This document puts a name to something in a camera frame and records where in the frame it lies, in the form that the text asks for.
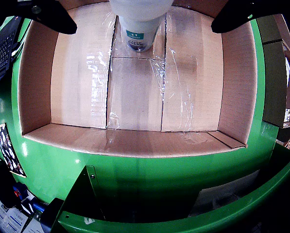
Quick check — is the white printed paper sheet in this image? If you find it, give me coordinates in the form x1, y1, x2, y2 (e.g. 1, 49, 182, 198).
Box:
23, 217, 46, 233
0, 200, 29, 233

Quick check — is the shallow cardboard tray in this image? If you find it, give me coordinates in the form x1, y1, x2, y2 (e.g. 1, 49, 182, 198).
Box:
17, 0, 258, 158

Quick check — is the black box device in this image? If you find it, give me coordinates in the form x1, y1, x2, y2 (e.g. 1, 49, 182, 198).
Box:
39, 198, 64, 232

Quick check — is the black white photo card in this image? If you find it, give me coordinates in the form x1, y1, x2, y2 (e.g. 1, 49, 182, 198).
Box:
0, 123, 27, 178

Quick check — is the blue red small pack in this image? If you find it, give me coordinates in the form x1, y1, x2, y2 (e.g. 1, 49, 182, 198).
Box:
12, 182, 29, 199

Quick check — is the grey cardboard sheet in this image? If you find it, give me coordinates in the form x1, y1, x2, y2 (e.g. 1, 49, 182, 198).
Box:
188, 169, 260, 216

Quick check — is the green metal shelf unit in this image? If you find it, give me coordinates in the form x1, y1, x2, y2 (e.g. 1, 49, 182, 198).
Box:
50, 143, 290, 233

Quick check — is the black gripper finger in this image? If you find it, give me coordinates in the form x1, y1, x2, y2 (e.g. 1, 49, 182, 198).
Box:
16, 0, 78, 35
210, 0, 290, 34

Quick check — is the white bottle teal label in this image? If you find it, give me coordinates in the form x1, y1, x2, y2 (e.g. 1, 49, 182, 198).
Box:
109, 0, 173, 53

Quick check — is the black round device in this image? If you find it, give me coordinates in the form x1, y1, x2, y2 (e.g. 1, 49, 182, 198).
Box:
0, 157, 22, 210

